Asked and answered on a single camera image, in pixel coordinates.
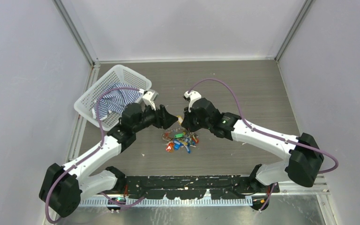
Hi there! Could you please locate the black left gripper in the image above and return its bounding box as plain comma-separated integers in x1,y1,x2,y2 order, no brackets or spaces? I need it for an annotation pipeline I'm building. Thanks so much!
133,101,177,133

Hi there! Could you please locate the large metal keyring with rings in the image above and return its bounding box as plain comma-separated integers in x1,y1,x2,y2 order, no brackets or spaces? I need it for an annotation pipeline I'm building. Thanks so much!
162,127,198,142

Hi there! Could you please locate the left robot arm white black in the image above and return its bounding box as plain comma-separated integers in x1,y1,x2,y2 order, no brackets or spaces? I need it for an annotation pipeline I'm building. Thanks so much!
39,103,178,218

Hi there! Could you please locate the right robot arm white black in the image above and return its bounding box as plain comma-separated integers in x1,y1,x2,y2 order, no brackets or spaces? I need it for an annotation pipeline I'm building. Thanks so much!
181,98,324,192

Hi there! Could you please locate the green key tag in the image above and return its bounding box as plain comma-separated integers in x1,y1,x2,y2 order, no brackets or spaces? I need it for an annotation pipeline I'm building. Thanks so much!
174,133,184,139

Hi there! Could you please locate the blue key tag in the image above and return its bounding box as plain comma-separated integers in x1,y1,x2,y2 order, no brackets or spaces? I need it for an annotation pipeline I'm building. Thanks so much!
172,140,183,150

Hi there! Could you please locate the red key tag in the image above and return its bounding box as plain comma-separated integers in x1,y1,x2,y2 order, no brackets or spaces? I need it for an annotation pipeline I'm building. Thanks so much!
165,142,174,152

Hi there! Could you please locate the blue white striped cloth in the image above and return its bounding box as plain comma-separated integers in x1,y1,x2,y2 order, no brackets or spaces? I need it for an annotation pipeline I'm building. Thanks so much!
92,82,142,121

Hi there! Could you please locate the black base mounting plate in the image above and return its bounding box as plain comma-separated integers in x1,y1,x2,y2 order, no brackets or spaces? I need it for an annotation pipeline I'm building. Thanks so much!
107,166,280,201

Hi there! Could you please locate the white perforated plastic basket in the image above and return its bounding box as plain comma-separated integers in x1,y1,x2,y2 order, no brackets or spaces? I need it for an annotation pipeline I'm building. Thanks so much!
74,65,152,131

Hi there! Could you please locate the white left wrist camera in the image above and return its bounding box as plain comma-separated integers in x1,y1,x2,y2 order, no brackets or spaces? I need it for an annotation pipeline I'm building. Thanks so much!
142,90,158,111

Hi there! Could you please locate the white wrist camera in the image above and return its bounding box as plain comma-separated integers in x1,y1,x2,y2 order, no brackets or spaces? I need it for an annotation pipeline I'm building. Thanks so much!
142,90,158,111
183,90,202,112

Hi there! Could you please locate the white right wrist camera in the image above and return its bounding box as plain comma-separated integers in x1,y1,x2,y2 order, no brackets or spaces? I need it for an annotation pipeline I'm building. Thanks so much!
183,90,202,112

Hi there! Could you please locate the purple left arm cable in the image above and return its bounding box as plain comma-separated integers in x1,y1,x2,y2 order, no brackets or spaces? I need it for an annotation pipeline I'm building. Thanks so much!
45,87,145,224

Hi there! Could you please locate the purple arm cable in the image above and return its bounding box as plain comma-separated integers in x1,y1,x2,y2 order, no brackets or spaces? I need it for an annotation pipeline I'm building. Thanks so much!
45,87,145,224
187,78,339,174

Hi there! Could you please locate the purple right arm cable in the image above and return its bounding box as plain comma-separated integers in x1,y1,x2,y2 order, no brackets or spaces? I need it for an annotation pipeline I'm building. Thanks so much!
187,78,339,174

